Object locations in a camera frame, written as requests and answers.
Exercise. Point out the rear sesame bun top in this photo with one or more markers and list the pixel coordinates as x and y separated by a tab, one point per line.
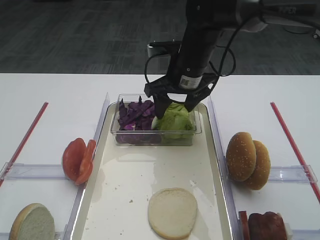
260	175

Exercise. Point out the cream metal tray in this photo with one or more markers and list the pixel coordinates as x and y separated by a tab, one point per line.
115	201

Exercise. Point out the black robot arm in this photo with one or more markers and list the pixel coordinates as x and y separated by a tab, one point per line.
206	22

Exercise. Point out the purple cabbage pieces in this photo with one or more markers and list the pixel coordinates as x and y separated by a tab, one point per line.
136	116

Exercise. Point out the clear plastic salad box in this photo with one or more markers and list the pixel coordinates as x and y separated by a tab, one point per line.
147	138

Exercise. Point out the inner tomato slice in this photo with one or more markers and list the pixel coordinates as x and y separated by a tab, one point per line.
86	165

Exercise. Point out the right red rail strip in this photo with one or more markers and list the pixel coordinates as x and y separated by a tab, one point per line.
296	150

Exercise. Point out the dark meat patty stack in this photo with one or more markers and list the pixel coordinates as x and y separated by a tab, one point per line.
267	226

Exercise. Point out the left red rail strip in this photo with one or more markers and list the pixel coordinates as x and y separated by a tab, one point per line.
22	143

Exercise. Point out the clear rail behind bun half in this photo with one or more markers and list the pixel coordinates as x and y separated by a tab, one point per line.
59	235

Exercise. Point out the bun bottom on tray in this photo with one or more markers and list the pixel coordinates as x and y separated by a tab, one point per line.
172	213

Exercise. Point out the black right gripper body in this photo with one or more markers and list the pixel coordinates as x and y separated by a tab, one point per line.
163	87

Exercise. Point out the front sesame bun top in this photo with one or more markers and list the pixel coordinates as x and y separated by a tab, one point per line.
241	156

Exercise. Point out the clear rail behind tomato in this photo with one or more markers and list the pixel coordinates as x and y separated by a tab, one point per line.
22	171

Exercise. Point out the red rail strip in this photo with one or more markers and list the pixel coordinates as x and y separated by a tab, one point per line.
296	150
22	143

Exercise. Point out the white pusher block patties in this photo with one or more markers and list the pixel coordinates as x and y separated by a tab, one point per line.
289	232

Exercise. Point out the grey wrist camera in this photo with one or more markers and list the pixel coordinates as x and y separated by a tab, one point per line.
161	48

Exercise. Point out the green lettuce pile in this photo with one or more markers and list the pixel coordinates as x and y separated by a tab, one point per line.
174	122

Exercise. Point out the clear rail behind patties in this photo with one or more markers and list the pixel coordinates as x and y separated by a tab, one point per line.
306	234

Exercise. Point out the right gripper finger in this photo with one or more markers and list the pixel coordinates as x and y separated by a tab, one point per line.
161	103
191	102

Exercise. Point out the tomato slice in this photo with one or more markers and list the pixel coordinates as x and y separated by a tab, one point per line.
72	158
86	165

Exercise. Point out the right long clear rail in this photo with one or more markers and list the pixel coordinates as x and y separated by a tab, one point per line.
233	221

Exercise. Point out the outer tomato slice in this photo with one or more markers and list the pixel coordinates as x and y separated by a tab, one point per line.
72	158

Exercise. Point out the clear rail behind sesame buns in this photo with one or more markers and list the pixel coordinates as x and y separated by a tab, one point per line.
302	174

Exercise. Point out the red sausage slice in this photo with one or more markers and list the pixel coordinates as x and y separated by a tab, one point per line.
244	225

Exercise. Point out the sesame bun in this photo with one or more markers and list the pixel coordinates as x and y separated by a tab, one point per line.
260	175
241	156

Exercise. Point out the upright bun half left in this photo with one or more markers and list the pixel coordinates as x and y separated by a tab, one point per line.
34	222

